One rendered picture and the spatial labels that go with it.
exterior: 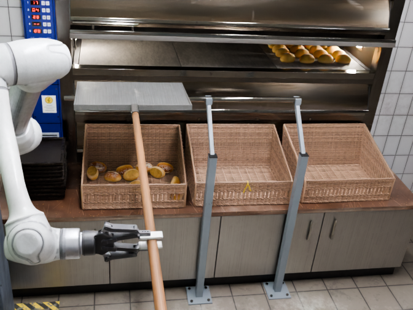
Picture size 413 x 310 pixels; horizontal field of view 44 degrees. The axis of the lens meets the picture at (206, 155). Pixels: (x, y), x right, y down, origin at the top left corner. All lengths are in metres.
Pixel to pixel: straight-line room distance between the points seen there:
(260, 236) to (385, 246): 0.82
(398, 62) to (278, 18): 0.84
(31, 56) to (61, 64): 0.10
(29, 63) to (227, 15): 1.48
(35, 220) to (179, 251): 1.65
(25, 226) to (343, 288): 2.40
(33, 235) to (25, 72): 0.56
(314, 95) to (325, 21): 0.46
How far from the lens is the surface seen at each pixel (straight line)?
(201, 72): 3.00
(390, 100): 3.49
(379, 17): 3.23
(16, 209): 1.42
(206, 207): 2.71
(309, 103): 3.24
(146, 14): 2.84
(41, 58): 1.69
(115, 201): 2.77
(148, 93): 2.64
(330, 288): 3.37
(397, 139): 3.66
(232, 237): 2.94
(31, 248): 1.35
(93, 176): 2.97
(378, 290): 3.48
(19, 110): 1.95
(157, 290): 1.40
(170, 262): 2.98
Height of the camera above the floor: 2.21
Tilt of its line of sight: 29 degrees down
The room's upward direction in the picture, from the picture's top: 5 degrees clockwise
